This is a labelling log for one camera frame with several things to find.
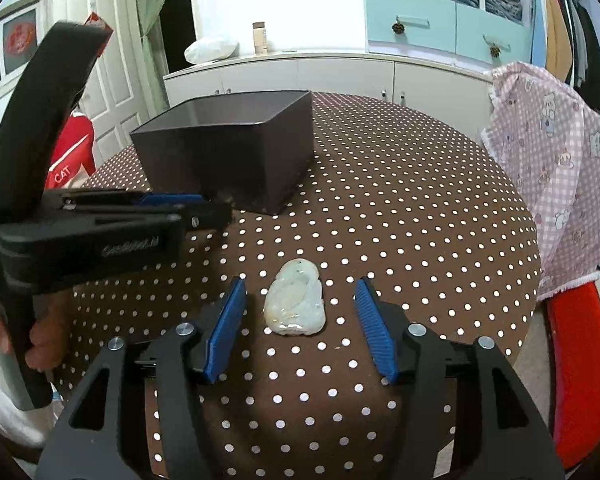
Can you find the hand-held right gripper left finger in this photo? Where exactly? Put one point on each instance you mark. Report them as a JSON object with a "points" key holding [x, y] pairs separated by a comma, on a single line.
{"points": [[227, 325]]}

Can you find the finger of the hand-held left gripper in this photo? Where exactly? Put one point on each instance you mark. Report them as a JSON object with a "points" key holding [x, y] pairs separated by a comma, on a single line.
{"points": [[170, 200], [210, 215]]}

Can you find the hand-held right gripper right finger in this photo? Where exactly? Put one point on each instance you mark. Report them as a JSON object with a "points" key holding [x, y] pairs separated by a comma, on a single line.
{"points": [[377, 330]]}

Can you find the black storage box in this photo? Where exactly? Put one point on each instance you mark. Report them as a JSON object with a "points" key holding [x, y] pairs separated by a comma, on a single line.
{"points": [[220, 160]]}

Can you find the pale carved jade pendant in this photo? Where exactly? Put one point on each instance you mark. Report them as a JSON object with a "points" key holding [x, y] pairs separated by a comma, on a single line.
{"points": [[292, 305]]}

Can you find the person's left hand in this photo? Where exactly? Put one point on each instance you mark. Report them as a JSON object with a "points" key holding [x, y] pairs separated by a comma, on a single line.
{"points": [[47, 340]]}

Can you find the red chair cover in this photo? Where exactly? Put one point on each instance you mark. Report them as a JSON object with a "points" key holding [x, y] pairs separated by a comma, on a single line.
{"points": [[72, 155]]}

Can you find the brown polka dot tablecloth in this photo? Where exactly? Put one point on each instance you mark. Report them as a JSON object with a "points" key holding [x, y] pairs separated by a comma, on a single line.
{"points": [[405, 210]]}

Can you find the white panel door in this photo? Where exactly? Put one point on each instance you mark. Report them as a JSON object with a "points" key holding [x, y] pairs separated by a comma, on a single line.
{"points": [[115, 85]]}

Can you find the white pillow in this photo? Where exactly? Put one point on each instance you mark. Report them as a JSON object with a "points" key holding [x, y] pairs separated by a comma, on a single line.
{"points": [[210, 51]]}

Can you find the green curtain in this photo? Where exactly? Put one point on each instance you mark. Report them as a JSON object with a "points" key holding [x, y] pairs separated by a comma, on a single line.
{"points": [[155, 35]]}

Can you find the beige bottle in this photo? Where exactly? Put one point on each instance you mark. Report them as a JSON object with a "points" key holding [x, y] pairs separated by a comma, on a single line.
{"points": [[260, 37]]}

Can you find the red diamond door decoration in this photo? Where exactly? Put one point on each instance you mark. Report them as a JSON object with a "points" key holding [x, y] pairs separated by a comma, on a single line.
{"points": [[100, 22]]}

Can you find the white low cabinet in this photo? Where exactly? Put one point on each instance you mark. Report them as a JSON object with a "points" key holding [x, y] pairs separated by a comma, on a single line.
{"points": [[355, 75]]}

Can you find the red chair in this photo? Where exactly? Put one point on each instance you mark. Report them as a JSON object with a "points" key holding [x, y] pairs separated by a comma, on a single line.
{"points": [[580, 360]]}

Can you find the pink checkered cloth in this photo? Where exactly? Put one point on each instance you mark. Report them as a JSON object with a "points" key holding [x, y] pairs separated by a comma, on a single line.
{"points": [[555, 160]]}

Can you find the pinecone ornament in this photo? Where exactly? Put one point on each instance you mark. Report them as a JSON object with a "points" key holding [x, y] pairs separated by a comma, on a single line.
{"points": [[397, 28], [495, 51]]}

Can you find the teal drawer cabinet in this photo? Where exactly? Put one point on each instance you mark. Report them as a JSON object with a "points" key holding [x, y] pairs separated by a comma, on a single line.
{"points": [[430, 25]]}

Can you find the row of hanging clothes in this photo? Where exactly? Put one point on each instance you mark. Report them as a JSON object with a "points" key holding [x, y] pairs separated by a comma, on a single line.
{"points": [[565, 35]]}

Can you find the folded grey clothes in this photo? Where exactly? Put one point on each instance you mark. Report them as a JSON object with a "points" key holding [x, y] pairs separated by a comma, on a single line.
{"points": [[504, 2]]}

